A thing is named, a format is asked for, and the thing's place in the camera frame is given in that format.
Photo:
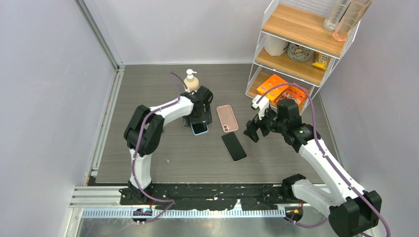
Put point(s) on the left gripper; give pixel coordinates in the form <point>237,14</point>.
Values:
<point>206,116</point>

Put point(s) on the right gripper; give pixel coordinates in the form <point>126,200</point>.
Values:
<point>253,125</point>

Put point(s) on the phone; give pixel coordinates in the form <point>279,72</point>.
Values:
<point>199,128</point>

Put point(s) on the pink phone case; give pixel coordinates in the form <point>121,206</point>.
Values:
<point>227,118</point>

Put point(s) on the black smartphone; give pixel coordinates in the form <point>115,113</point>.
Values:
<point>233,147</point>

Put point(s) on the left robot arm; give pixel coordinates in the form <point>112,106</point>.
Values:
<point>144,131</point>

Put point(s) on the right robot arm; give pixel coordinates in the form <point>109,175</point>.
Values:
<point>347,206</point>

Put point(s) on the cream lotion pump bottle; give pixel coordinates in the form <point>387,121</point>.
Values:
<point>191,82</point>

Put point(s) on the yellow cardboard box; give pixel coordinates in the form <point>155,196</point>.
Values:
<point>273,81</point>

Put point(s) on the orange cardboard box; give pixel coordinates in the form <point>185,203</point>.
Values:
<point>295,93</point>

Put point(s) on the white paper roll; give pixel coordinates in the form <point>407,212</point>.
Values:
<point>275,46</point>

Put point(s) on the cartoon printed tin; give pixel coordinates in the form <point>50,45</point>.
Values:
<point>299,53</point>

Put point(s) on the yellow snack packet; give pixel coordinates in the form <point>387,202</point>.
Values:
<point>321,61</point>

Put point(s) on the clear plastic bottle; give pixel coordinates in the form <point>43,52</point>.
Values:
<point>336,13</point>

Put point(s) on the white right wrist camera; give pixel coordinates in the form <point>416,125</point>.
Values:
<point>260,103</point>

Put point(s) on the white wire shelf rack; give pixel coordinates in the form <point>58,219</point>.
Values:
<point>299,22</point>

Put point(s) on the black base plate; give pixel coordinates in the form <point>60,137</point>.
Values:
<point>213,197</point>

